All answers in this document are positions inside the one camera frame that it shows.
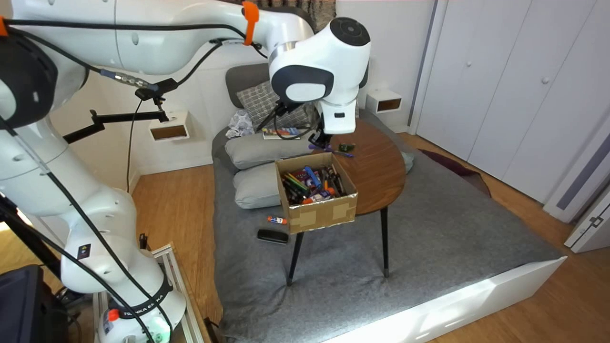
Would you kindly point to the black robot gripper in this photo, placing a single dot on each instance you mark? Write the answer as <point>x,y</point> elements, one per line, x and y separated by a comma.
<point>322,138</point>

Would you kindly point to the purple pen with clear cap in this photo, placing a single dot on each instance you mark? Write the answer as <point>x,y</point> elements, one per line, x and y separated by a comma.
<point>316,150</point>

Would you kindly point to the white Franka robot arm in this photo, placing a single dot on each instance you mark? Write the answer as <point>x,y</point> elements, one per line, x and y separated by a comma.
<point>191,26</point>

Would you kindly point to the blue Sharpie marker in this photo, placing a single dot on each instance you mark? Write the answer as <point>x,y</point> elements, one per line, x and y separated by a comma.
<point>311,176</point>

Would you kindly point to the brown cardboard box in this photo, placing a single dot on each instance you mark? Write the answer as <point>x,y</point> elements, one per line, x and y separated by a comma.
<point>316,216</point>

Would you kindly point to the small green toy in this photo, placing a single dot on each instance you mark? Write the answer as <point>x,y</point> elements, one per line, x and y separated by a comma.
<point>345,150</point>

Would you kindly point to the colourful flat packet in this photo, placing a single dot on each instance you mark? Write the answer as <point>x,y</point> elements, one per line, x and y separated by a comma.
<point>288,133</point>

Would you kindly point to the light grey cushion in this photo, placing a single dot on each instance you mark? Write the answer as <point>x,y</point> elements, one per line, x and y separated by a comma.
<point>253,188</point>
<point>259,152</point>

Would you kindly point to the grey checkered pillow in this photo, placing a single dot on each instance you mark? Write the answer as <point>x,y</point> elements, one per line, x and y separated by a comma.
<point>257,102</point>

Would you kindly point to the pale blue blanket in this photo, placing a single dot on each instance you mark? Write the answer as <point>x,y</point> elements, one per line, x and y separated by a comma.
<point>240,125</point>

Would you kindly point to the small orange-capped glue stick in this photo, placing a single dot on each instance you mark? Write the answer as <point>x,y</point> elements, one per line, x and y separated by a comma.
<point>276,220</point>

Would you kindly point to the dark grey backrest pillow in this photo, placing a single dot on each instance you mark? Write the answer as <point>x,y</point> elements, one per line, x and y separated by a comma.
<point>244,79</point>

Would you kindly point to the black tapered table leg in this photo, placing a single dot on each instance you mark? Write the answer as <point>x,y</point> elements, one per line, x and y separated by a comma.
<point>293,258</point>
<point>383,241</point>

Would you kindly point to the brown woven panel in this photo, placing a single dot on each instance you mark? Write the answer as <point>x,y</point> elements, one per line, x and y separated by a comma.
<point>316,12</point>

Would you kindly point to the white closet door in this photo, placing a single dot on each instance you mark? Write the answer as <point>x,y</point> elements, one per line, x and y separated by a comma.
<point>545,115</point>
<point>457,77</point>

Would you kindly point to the brown wooden table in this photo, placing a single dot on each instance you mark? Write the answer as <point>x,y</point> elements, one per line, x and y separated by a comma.
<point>444,235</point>

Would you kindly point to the white door with grey stripe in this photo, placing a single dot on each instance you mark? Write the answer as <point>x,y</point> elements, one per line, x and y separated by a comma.
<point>581,173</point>

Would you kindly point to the white bottle with orange cap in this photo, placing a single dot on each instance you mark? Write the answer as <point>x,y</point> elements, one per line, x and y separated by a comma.
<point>124,329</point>

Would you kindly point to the white room door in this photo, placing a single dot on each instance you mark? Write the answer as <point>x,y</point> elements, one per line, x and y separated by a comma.
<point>593,232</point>

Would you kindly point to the black case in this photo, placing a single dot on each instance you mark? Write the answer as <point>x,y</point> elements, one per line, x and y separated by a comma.
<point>28,308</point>

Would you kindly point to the white wall shelf box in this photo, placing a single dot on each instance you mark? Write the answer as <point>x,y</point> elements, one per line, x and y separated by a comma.
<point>385,104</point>
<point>170,129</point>

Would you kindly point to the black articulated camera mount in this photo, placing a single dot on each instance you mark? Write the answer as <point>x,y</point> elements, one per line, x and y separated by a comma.
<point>114,119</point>

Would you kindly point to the aluminium profile frame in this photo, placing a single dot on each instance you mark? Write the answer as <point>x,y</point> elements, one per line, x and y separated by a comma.
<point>183,298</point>

